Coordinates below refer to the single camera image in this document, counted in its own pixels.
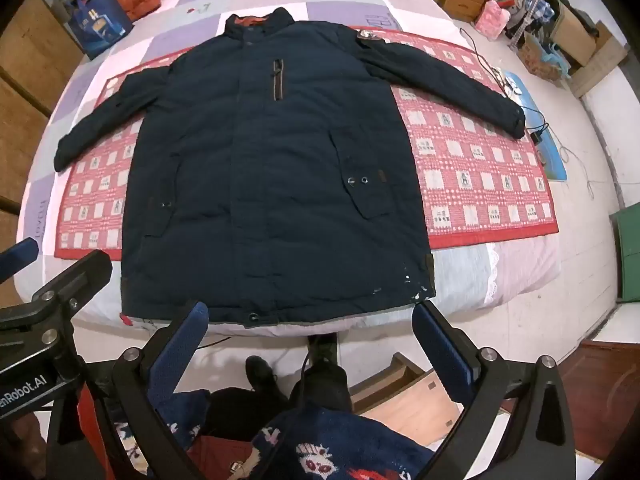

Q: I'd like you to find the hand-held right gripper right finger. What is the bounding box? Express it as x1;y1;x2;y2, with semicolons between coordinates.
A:
411;300;576;480

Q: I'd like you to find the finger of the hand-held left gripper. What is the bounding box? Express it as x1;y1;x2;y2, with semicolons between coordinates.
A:
30;249;114;321
0;239;41;281

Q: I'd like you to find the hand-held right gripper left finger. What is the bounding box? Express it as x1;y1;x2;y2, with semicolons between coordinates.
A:
47;301;211;480

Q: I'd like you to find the navy padded jacket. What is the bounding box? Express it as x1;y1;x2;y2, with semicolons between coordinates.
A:
54;7;527;330

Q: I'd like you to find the pile of mixed clothes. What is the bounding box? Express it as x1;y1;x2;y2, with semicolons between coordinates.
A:
492;0;561;41

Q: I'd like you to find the wooden drawer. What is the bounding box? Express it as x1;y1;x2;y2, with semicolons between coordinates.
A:
347;352;463;443

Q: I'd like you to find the person's black shoe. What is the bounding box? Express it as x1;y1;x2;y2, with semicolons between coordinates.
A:
306;334;341;366
245;355;288;401

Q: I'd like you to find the red cloth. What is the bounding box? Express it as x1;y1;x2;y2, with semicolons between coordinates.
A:
77;390;121;480

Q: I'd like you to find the person's black trouser leg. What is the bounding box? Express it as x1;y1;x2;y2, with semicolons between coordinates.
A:
290;360;353;413

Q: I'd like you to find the person's navy patterned robe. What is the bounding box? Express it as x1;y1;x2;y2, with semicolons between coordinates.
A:
115;390;436;480

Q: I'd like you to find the red patterned mat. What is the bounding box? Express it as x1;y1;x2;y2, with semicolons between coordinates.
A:
54;27;560;262

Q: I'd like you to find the wooden wardrobe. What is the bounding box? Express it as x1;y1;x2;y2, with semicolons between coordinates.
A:
0;0;83;241

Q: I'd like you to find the green box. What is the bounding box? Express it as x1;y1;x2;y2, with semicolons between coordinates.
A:
609;207;640;303

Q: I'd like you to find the light blue board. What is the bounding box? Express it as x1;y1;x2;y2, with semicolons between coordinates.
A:
500;67;571;181

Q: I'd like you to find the blue shopping bag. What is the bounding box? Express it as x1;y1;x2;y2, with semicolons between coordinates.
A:
65;0;135;61

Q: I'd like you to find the light blue plastic bag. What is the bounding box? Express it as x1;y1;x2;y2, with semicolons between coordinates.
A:
517;35;571;81

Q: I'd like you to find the pink plush cloth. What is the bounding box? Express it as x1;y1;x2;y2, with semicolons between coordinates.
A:
474;0;511;41

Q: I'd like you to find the cardboard box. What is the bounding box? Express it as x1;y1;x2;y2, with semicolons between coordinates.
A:
547;0;628;98

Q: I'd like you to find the black cable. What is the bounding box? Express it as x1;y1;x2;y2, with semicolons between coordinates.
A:
459;27;551;146

